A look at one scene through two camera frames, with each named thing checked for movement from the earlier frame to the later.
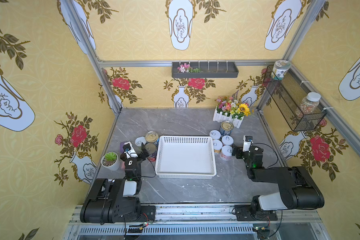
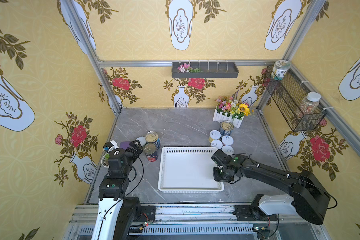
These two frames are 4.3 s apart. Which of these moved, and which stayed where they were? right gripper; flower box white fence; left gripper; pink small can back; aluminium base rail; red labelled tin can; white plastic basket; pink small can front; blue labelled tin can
Moved: left gripper; right gripper; white plastic basket
Stayed: blue labelled tin can; aluminium base rail; pink small can front; red labelled tin can; flower box white fence; pink small can back
